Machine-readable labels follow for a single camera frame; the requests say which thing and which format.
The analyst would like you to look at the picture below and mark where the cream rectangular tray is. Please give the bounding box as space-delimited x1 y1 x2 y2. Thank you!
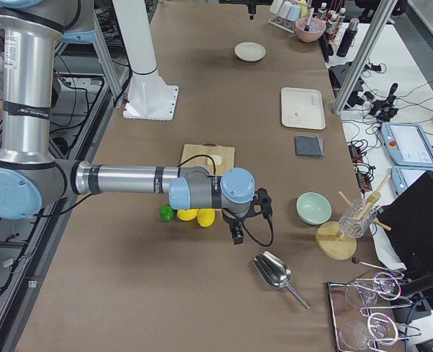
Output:
280 87 326 131

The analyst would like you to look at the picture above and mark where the grey folded cloth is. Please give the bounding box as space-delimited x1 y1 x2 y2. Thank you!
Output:
294 135 324 158

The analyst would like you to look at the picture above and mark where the white wire cup rack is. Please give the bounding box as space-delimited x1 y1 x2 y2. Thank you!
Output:
269 16 295 33

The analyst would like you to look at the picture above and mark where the mint green bowl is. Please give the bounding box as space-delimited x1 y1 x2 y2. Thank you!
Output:
296 192 332 225

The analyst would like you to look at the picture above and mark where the whole yellow lemon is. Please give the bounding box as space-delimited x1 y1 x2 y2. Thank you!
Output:
176 209 199 221
197 208 216 228

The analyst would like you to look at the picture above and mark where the black monitor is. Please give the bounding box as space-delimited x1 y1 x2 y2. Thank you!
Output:
379 171 433 272

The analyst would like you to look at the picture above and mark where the whole yellow lemon upper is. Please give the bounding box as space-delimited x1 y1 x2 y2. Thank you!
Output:
176 209 199 221

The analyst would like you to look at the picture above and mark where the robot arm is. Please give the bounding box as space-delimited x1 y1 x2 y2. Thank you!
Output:
0 1 272 244

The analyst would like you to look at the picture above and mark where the aluminium frame post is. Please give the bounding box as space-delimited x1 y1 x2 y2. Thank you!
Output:
332 0 397 115

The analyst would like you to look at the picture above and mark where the wooden cutting board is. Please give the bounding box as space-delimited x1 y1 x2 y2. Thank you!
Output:
181 144 236 175

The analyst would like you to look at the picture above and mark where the whole yellow lemon lower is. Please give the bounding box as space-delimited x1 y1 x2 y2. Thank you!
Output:
197 208 216 228

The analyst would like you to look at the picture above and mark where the green lime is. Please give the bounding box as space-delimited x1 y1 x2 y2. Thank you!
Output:
159 205 175 222

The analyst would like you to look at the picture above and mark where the blue teach pendant lower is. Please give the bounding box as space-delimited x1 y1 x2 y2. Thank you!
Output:
390 165 433 196

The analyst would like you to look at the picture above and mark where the cream round plate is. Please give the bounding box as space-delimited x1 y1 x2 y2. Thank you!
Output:
234 42 266 62

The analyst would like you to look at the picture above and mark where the wooden glass stand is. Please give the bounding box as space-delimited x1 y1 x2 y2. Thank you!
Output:
316 175 392 260

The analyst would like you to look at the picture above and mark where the pale pink cup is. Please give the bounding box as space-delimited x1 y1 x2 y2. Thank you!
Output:
279 1 292 19

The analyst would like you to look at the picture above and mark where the pale steamed bun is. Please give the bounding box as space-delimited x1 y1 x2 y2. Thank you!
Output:
207 154 222 166

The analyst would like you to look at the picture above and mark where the metal tray with glasses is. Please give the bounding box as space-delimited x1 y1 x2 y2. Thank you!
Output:
327 271 433 351

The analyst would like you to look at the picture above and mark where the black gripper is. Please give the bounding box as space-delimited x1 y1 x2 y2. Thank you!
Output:
222 188 272 245

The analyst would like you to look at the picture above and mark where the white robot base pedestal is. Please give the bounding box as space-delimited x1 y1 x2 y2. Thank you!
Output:
113 0 178 121

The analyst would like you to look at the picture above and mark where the steel scoop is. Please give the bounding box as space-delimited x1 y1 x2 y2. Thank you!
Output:
252 251 311 310

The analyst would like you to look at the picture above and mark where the pink bowl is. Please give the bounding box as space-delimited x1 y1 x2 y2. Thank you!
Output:
295 18 327 43

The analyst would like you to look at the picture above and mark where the blue teach pendant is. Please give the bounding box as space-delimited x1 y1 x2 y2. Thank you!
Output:
390 165 433 196
380 122 433 169

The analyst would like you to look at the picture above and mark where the clear textured glass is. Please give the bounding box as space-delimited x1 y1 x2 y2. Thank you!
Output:
339 199 379 238

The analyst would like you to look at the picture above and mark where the blue teach pendant upper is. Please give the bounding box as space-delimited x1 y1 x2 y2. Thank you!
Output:
380 122 433 169

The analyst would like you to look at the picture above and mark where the black thermos bottle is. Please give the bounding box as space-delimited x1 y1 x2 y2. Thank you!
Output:
336 18 360 57

